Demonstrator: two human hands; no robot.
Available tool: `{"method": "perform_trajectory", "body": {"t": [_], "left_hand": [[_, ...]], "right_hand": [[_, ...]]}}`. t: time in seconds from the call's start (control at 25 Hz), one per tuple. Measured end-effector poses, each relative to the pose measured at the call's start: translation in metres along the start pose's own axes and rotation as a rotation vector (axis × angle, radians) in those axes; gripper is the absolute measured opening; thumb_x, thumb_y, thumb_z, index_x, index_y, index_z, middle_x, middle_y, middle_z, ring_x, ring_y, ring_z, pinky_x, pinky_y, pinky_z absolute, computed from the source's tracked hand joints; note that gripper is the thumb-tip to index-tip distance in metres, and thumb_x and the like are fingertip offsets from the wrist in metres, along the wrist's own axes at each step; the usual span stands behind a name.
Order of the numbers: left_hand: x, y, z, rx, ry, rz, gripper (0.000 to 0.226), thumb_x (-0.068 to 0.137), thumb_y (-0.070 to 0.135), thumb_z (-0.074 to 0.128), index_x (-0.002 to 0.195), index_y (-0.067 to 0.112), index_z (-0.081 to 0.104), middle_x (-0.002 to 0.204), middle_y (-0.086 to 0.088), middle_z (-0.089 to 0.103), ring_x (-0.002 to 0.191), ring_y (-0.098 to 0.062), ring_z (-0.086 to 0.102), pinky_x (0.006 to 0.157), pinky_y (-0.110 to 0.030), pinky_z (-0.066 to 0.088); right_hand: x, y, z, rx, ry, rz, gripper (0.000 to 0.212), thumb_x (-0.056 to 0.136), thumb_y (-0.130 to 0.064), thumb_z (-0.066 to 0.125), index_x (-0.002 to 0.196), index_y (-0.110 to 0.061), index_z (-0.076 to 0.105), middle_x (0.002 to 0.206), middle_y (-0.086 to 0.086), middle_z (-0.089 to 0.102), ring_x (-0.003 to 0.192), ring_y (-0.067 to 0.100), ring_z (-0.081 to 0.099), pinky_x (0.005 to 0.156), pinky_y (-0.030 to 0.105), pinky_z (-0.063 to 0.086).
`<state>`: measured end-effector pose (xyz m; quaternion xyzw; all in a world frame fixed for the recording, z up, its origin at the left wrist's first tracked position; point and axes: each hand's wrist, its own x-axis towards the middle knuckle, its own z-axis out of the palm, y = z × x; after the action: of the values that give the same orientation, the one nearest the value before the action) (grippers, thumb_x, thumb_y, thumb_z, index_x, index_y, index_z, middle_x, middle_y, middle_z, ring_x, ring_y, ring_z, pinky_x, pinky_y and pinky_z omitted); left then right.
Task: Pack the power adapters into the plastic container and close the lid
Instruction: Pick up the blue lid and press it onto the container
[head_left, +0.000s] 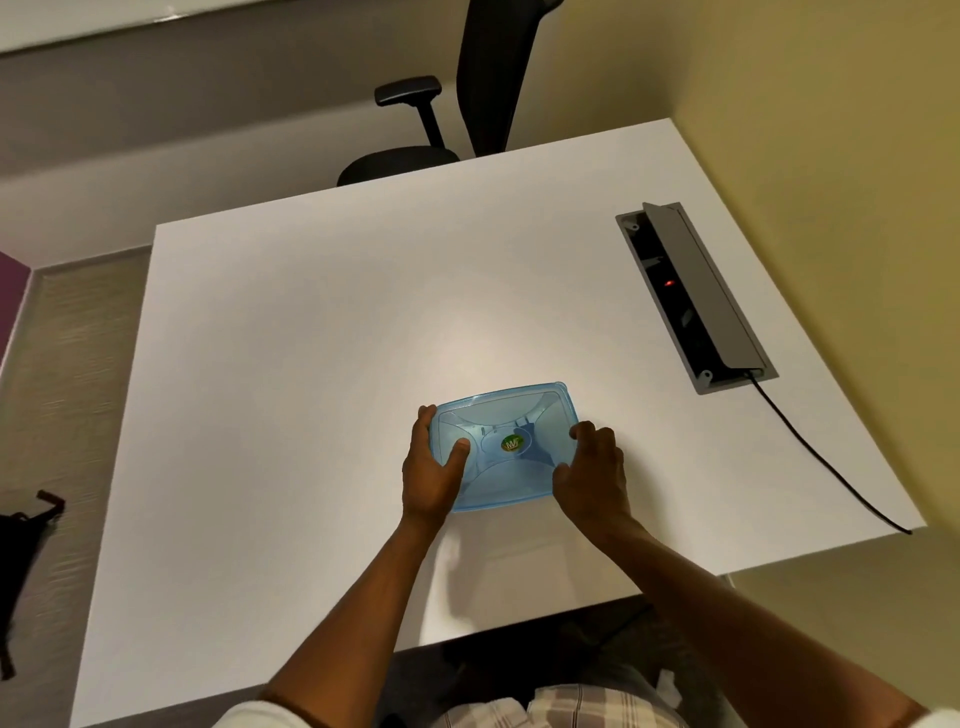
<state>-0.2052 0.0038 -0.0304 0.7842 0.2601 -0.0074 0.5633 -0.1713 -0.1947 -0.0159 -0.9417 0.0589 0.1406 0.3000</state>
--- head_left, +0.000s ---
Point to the person's left forearm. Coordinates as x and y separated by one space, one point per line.
352 630

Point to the blue plastic container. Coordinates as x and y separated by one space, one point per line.
510 442

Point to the black office chair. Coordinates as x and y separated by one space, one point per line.
450 90

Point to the round green sticker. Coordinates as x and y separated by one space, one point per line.
514 444

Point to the person's right thumb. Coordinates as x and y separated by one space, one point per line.
564 480

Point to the person's right forearm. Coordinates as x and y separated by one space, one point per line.
750 637

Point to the grey desk power socket box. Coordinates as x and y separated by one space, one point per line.
694 296

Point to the person's left hand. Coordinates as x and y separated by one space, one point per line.
427 476

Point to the person's left thumb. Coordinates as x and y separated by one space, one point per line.
456 459

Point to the person's right hand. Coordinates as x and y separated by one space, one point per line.
596 480

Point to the plaid shirt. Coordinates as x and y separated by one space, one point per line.
555 709

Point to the black bag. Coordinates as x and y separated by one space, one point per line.
19 555

